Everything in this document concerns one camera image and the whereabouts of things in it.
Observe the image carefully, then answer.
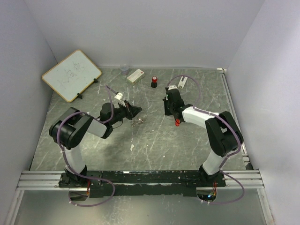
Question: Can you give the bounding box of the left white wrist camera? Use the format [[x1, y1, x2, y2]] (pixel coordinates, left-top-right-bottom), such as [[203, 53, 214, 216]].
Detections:
[[114, 92, 125, 105]]

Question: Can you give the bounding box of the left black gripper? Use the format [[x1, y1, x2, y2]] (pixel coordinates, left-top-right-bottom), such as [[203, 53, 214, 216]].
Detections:
[[110, 100, 143, 125]]

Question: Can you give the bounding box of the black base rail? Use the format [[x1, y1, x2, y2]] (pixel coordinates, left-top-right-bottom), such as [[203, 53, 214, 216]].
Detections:
[[58, 170, 225, 198]]

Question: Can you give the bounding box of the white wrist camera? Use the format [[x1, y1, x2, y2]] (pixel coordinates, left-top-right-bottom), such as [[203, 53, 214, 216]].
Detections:
[[165, 85, 177, 91], [114, 92, 125, 105]]

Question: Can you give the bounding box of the clear cup of paperclips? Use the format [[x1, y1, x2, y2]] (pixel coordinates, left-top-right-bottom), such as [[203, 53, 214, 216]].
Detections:
[[120, 64, 129, 75]]

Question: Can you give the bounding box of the small whiteboard yellow frame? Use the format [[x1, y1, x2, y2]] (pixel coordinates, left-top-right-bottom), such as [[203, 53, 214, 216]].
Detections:
[[42, 49, 102, 103]]

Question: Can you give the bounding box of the white clip tool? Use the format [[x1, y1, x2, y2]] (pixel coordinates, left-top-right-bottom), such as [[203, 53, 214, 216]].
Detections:
[[178, 76, 188, 89]]

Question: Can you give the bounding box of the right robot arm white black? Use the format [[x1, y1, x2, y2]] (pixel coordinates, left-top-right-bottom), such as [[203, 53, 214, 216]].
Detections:
[[163, 85, 244, 187]]

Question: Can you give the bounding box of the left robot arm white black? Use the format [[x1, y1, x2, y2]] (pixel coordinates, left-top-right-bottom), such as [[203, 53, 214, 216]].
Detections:
[[49, 101, 142, 187]]

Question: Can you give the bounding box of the white green staples box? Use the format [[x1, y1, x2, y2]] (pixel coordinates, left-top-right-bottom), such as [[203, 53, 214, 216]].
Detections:
[[127, 69, 145, 85]]

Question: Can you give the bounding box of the aluminium frame rail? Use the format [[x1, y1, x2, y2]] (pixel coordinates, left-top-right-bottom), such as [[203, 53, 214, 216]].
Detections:
[[16, 67, 264, 190]]

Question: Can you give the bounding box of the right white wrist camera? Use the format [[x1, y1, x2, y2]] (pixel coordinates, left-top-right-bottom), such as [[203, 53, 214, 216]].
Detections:
[[165, 85, 177, 91]]

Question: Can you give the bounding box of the red black stamp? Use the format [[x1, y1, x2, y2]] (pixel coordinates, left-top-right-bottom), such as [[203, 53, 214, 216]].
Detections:
[[151, 76, 158, 88]]

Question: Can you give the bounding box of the large metal keyring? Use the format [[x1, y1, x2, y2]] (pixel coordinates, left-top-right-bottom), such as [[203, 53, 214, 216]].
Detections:
[[135, 112, 148, 124]]

